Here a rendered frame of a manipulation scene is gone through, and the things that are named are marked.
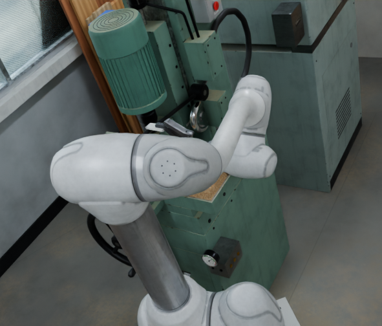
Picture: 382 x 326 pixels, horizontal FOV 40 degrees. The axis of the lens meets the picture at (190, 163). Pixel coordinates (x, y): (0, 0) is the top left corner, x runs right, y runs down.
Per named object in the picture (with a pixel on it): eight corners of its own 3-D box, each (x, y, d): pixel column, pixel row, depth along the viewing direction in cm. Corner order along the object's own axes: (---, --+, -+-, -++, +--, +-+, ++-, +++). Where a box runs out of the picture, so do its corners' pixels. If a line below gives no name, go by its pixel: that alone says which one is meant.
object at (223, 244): (210, 273, 196) (205, 260, 191) (225, 249, 204) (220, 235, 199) (229, 279, 192) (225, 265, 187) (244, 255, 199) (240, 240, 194)
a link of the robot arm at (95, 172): (218, 362, 143) (144, 356, 150) (226, 308, 154) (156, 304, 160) (128, 174, 90) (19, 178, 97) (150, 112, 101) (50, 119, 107)
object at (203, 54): (193, 79, 188) (183, 42, 179) (205, 66, 193) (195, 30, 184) (214, 81, 183) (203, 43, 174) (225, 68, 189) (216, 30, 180)
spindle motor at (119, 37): (109, 114, 182) (75, 33, 163) (137, 86, 193) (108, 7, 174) (150, 118, 173) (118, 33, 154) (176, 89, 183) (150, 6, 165)
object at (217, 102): (203, 125, 198) (196, 99, 191) (212, 114, 202) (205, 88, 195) (225, 128, 193) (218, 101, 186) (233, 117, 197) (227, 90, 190)
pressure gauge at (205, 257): (204, 268, 190) (199, 253, 185) (209, 260, 192) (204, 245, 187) (219, 272, 187) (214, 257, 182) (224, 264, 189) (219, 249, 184)
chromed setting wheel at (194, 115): (193, 139, 193) (184, 111, 186) (209, 119, 201) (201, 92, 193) (200, 140, 192) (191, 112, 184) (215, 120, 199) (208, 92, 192)
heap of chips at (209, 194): (188, 196, 178) (185, 187, 176) (207, 169, 187) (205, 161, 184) (211, 200, 173) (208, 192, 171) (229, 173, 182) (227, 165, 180)
